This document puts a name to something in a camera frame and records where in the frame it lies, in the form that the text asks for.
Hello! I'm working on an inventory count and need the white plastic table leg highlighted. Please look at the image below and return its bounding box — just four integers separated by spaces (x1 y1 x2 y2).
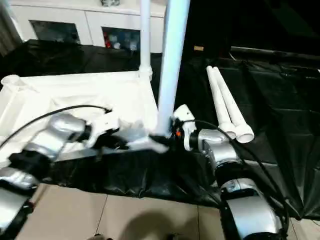
156 0 190 138
211 66 256 145
205 65 238 141
138 0 154 81

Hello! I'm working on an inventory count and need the black plastic mat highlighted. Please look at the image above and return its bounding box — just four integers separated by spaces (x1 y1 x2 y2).
0 38 320 222

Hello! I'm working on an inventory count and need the white glass-door cabinet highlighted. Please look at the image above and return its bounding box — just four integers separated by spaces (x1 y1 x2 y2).
9 0 168 54

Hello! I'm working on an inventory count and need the grey curtain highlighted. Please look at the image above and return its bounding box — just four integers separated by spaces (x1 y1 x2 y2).
0 0 24 58

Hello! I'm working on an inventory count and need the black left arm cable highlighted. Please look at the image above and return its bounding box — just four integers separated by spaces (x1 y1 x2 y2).
0 104 113 149

